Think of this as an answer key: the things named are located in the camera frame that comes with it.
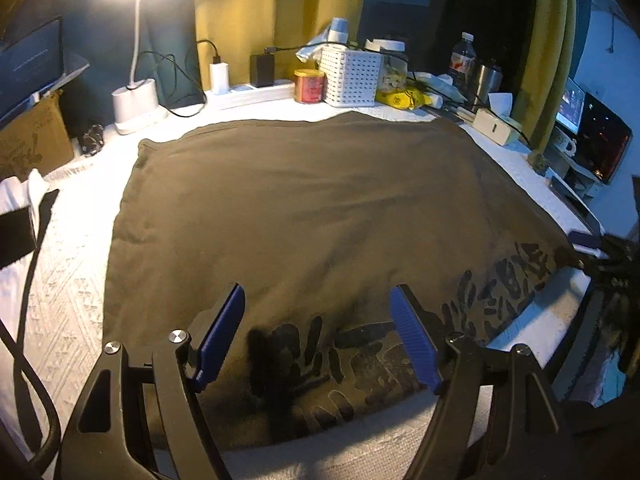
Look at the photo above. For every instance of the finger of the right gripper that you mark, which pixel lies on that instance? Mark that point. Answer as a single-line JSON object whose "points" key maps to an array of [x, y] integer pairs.
{"points": [[589, 264], [586, 240]]}

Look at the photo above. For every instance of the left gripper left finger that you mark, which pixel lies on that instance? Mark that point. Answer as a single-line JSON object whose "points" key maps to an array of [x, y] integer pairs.
{"points": [[108, 436]]}

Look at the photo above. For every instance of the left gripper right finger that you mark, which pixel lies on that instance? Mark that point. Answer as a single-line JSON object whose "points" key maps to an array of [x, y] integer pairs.
{"points": [[496, 416]]}

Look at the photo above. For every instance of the dark brown t-shirt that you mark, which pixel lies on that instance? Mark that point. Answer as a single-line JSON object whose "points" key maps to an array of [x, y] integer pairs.
{"points": [[318, 221]]}

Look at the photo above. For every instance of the black tablet on table edge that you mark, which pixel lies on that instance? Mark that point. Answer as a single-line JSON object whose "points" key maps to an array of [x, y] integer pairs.
{"points": [[568, 197]]}

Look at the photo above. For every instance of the small stone figurine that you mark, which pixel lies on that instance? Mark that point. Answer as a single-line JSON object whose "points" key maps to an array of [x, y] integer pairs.
{"points": [[538, 162]]}

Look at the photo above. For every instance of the white mug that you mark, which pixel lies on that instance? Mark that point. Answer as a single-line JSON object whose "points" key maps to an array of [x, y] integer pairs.
{"points": [[563, 143]]}

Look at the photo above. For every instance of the computer monitor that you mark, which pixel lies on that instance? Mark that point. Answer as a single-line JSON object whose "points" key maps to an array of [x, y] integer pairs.
{"points": [[571, 106]]}

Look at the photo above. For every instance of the white box charger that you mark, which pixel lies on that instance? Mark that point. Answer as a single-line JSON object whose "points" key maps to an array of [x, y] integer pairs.
{"points": [[496, 128]]}

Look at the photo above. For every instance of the steel thermos cup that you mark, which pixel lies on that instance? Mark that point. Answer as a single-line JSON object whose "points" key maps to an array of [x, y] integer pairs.
{"points": [[486, 78]]}

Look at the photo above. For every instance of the plastic water bottle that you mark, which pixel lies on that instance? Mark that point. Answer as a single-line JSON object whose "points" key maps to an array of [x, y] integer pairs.
{"points": [[462, 61]]}

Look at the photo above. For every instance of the yellow snack bag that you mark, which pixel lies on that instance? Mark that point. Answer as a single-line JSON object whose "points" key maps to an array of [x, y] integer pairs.
{"points": [[404, 99]]}

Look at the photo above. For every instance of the yellow teal curtain right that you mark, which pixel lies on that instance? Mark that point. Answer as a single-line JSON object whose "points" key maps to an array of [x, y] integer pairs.
{"points": [[558, 33]]}

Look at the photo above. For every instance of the clear jar white lid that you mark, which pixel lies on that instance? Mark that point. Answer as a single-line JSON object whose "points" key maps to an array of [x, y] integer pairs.
{"points": [[394, 64]]}

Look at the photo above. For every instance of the white folded cloth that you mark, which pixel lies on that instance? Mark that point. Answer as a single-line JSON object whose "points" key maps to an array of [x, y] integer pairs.
{"points": [[20, 216]]}

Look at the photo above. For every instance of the white perforated plastic basket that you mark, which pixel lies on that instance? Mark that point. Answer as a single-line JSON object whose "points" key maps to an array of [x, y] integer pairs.
{"points": [[351, 76]]}

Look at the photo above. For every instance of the black key bundle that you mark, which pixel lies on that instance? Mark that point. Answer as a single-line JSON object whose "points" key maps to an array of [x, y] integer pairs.
{"points": [[91, 141]]}

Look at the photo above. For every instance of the red tin can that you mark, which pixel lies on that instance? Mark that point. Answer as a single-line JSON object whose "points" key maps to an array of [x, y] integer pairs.
{"points": [[309, 85]]}

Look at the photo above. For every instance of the brown cardboard box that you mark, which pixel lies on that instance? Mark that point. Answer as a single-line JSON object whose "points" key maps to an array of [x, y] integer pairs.
{"points": [[37, 139]]}

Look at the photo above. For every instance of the grey cap spray bottle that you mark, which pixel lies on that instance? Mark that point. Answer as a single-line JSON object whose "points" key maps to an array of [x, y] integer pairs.
{"points": [[338, 31]]}

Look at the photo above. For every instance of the black power adapter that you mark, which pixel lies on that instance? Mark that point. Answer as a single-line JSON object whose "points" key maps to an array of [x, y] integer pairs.
{"points": [[262, 70]]}

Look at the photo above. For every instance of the white power strip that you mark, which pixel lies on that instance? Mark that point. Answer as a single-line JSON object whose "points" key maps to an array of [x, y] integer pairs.
{"points": [[246, 94]]}

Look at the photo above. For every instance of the white charger plug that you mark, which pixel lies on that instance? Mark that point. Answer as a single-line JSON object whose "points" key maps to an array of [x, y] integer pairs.
{"points": [[219, 78]]}

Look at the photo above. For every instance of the yellow curtain panel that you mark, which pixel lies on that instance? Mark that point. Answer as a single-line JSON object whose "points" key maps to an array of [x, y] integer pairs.
{"points": [[240, 28]]}

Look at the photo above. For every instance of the teal curtain left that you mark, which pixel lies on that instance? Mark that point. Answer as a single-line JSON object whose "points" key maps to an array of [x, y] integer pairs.
{"points": [[102, 32]]}

